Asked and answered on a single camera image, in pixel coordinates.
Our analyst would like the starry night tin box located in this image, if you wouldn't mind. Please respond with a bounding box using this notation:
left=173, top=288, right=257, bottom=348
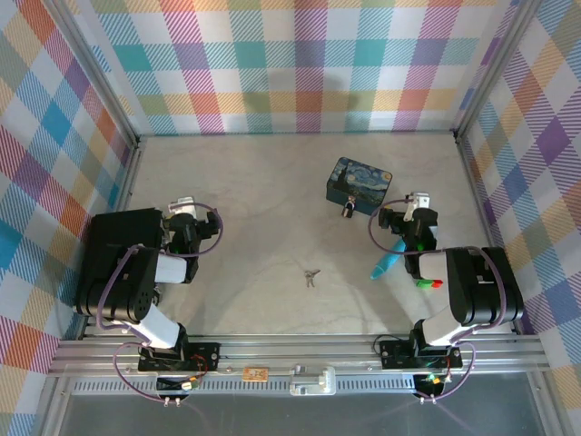
left=324, top=156, right=394, bottom=215

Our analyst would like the blue marker pen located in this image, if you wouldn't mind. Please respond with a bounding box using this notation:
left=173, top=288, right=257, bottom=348
left=368, top=239, right=408, bottom=281

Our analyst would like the black box on left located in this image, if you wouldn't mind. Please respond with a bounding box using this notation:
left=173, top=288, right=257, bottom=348
left=79, top=138, right=146, bottom=340

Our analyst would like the perforated metal strip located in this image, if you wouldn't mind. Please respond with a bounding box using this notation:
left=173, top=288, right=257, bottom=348
left=71, top=379, right=421, bottom=396

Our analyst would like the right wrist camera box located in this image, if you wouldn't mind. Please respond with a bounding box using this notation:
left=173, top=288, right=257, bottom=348
left=404, top=191, right=432, bottom=223

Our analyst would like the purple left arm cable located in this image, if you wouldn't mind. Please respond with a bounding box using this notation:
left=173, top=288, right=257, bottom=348
left=97, top=202, right=224, bottom=403

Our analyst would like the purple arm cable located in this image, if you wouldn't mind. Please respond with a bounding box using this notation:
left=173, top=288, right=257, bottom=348
left=97, top=202, right=224, bottom=403
left=368, top=197, right=509, bottom=403

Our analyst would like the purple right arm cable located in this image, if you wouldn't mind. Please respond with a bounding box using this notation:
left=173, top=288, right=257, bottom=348
left=368, top=197, right=509, bottom=403

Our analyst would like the aluminium side rail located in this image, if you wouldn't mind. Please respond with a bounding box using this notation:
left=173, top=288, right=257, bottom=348
left=453, top=134, right=521, bottom=336

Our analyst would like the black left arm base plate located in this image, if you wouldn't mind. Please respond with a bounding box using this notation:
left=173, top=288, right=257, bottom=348
left=137, top=341, right=222, bottom=374

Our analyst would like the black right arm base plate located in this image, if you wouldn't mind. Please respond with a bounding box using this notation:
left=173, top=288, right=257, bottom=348
left=379, top=338, right=464, bottom=370

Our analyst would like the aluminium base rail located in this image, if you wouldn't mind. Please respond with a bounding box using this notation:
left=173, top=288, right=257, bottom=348
left=47, top=333, right=551, bottom=378

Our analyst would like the aluminium corner post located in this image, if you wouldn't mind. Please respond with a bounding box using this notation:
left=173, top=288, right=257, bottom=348
left=452, top=0, right=544, bottom=144
left=53, top=0, right=142, bottom=149

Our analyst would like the silver clamp bracket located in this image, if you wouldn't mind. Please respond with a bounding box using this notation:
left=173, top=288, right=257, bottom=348
left=288, top=364, right=338, bottom=396

